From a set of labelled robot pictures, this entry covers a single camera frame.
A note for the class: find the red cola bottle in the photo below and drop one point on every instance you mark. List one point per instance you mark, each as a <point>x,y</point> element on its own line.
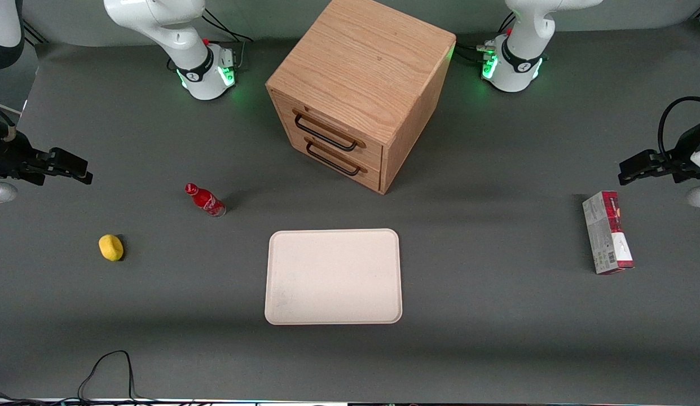
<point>206,200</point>

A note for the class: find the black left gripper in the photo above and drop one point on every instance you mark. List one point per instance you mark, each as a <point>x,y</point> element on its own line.
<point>681,153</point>

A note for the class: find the beige plastic tray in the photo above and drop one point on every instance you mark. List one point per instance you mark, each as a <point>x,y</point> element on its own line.
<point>333,276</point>

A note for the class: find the yellow lemon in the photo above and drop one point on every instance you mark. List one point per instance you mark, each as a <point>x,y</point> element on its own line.
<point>111,248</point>

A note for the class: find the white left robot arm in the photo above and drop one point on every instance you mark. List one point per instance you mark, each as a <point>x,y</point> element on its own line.
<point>524,34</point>

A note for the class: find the wooden drawer front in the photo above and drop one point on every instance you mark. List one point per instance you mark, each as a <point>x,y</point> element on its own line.
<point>374,177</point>

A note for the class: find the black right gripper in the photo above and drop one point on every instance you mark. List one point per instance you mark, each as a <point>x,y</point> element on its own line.
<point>7,153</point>

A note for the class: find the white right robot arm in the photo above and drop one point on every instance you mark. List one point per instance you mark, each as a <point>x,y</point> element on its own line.
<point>180,34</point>

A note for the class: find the dark frame rail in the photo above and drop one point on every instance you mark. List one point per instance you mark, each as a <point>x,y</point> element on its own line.
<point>34,35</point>

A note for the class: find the wooden drawer cabinet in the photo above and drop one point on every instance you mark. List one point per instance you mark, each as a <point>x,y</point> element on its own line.
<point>372,56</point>

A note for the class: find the grey and red carton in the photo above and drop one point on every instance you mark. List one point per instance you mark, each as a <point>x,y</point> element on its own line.
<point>606,237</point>

